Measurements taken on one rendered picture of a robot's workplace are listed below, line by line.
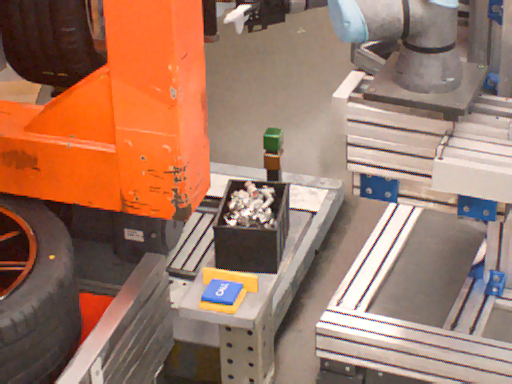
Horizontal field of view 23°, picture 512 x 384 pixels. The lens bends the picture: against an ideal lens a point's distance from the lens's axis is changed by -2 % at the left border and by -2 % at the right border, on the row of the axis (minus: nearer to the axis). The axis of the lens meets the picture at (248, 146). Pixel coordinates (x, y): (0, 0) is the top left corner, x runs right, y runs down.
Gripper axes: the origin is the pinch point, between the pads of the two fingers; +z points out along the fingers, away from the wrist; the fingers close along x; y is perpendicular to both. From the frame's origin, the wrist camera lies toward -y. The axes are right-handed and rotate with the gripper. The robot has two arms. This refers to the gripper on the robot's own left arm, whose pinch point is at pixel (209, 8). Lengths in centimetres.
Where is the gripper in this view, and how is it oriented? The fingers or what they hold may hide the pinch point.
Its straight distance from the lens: 309.3
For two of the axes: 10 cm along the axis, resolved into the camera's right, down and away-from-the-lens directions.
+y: 0.3, 8.7, 4.9
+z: -8.9, 2.4, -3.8
